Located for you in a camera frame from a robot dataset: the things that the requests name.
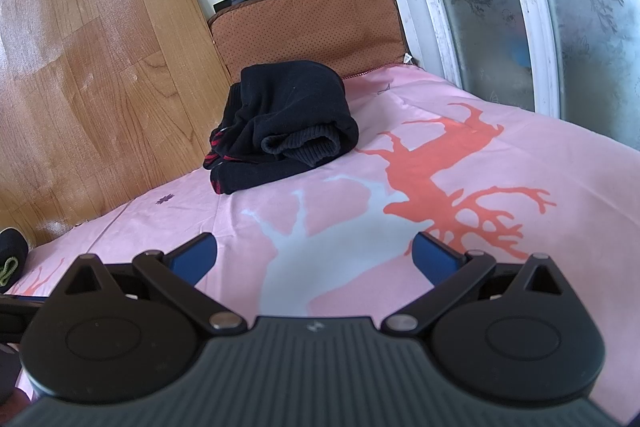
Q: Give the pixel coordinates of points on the black and green folded garment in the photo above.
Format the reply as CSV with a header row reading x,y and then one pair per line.
x,y
10,252

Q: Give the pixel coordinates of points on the pink printed bed sheet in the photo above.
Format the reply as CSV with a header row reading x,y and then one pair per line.
x,y
575,167

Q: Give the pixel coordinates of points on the brown perforated cushion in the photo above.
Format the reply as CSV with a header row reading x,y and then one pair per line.
x,y
310,27

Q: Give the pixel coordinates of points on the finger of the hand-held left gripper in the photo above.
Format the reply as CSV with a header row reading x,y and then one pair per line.
x,y
12,317

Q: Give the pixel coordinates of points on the wood-grain wall panel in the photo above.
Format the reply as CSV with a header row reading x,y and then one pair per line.
x,y
100,82

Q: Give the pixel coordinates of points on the navy patterned knit sweater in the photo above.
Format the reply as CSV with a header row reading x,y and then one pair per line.
x,y
290,107

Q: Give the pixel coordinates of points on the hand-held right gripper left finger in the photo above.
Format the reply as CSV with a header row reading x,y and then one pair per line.
x,y
192,257

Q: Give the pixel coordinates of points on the frosted glass window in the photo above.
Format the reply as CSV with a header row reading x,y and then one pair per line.
x,y
500,7

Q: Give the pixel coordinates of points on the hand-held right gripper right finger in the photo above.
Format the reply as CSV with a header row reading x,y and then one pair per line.
x,y
432,259

